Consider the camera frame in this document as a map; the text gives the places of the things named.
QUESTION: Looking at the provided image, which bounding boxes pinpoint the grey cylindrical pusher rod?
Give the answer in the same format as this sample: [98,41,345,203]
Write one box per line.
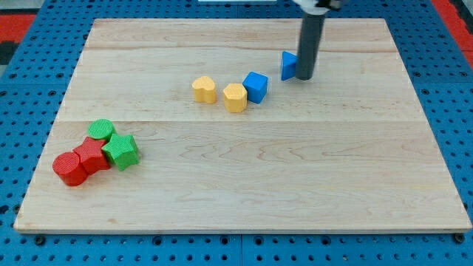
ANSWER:
[295,13,325,81]

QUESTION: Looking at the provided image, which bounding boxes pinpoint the blue triangle block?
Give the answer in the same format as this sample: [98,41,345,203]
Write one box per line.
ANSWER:
[281,51,297,81]

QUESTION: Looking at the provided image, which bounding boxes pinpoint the light wooden board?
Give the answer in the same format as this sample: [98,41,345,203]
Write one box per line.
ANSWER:
[14,18,472,234]

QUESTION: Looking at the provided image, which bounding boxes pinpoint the red star block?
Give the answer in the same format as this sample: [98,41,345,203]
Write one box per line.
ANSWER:
[73,137,110,175]

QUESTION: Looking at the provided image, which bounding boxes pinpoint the blue cube block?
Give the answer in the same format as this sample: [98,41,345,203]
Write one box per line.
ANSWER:
[242,72,268,104]

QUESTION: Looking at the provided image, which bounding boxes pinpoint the red cylinder block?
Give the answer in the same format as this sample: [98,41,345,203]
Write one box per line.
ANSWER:
[52,151,89,186]

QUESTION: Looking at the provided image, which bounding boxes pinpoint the green star block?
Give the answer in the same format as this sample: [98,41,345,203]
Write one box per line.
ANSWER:
[101,133,140,171]

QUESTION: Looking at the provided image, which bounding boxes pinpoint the green cylinder block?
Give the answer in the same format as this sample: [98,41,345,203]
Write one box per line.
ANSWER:
[87,118,116,141]

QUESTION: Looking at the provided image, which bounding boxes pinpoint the yellow heart block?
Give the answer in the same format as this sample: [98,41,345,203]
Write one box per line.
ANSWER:
[191,76,217,104]

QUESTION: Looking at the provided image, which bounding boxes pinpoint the yellow hexagon block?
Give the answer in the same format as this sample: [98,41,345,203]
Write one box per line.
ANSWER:
[222,83,248,113]

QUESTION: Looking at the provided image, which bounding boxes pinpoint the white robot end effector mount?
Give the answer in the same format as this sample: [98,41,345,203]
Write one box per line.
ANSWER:
[293,0,344,15]

